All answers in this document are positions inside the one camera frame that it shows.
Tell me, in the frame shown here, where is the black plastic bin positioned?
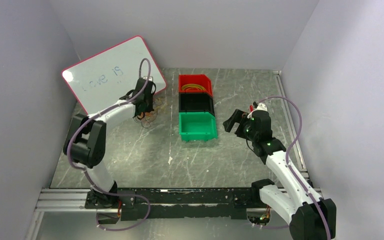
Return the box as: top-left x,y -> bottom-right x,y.
178,92 -> 215,116

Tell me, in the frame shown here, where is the red plastic bin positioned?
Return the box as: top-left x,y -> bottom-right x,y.
178,74 -> 213,97

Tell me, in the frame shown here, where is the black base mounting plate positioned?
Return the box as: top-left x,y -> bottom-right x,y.
84,187 -> 268,221

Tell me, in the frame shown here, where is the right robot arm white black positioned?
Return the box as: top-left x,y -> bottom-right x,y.
223,108 -> 337,240

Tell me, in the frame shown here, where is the whiteboard with pink frame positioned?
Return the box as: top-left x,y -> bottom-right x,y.
61,35 -> 167,114

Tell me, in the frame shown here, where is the yellow cable in red bin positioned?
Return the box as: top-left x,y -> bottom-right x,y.
181,83 -> 209,93

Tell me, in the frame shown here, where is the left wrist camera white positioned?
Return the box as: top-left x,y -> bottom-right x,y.
142,76 -> 154,82

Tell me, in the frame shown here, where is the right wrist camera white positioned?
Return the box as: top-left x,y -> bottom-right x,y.
253,102 -> 268,112

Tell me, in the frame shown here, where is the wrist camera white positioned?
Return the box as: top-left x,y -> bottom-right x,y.
253,102 -> 268,112
142,76 -> 154,82

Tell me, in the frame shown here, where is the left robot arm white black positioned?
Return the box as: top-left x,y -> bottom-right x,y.
63,77 -> 157,208

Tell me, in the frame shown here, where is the green plastic bin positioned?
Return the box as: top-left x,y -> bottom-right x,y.
179,112 -> 218,142

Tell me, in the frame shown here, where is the aluminium rail frame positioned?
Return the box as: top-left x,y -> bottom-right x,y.
26,187 -> 327,240

